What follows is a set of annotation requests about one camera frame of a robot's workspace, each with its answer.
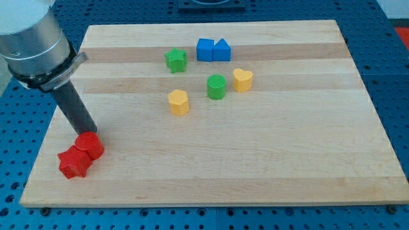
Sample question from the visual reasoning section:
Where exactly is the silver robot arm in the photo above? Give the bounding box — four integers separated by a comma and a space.
1, 0, 88, 92

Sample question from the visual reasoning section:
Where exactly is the wooden board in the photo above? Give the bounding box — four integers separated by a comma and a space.
20, 20, 408, 208

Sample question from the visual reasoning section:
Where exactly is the green star block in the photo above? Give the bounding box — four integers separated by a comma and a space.
164, 48, 187, 73

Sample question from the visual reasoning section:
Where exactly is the red star block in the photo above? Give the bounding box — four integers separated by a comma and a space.
58, 146, 92, 179

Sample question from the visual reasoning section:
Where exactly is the yellow hexagon block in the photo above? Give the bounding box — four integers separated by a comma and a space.
168, 89, 190, 116

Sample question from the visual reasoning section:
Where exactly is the green cylinder block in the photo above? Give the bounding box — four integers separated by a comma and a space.
207, 75, 226, 100

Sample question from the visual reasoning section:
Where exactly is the yellow heart block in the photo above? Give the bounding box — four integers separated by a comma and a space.
233, 68, 254, 93

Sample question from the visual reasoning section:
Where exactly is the blue triangle block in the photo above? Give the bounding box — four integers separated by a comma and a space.
213, 38, 231, 61

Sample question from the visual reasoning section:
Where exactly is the blue cube block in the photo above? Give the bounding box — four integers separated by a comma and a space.
196, 38, 214, 62

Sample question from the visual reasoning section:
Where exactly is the red cylinder block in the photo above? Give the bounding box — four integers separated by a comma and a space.
74, 132, 104, 160

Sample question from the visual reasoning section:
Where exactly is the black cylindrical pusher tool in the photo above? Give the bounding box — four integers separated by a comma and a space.
51, 81, 97, 135

